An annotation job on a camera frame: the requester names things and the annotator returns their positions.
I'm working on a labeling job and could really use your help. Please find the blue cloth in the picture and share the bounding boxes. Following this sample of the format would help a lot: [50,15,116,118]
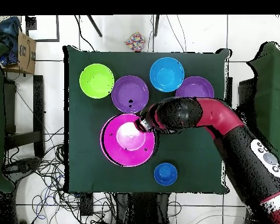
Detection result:
[0,16,22,67]

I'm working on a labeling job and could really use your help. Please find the purple bowl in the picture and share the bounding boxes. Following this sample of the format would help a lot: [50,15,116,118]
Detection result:
[111,75,150,115]
[175,76,215,100]

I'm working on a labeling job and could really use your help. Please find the cardboard box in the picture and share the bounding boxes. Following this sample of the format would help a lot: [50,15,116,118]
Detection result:
[0,29,37,75]

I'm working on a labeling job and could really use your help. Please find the black bench frame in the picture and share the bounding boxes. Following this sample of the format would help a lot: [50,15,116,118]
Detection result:
[3,74,47,159]

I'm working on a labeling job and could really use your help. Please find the multicoloured bundle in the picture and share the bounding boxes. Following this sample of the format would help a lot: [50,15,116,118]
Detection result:
[124,31,146,52]

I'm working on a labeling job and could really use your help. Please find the dark green table cloth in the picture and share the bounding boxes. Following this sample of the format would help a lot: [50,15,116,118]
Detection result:
[62,45,232,194]

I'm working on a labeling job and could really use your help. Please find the large blue bowl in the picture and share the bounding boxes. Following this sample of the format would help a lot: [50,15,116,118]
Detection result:
[149,57,186,93]

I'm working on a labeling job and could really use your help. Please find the large green bowl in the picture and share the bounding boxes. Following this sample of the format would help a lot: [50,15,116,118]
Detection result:
[79,63,116,100]

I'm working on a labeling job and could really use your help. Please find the small dark blue bowl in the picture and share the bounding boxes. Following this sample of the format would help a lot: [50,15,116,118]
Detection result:
[153,162,179,187]

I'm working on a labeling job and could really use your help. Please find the large pink bowl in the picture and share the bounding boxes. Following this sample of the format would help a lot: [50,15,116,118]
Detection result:
[100,113,158,169]

